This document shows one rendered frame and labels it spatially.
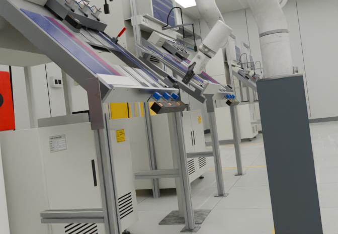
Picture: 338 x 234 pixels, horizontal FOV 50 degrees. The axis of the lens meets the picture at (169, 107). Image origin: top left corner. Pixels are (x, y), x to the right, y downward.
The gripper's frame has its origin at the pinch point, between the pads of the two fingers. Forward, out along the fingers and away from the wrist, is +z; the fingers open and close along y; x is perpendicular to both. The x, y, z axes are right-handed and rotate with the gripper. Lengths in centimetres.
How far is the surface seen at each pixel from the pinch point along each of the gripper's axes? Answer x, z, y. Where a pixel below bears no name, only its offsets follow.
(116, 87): 2, 8, -56
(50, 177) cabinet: 4, 52, -57
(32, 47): 70, 32, -20
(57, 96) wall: 159, 131, 162
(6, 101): 10, 19, -92
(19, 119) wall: 143, 146, 103
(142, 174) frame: -8, 58, 11
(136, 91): 2.3, 9.4, -39.0
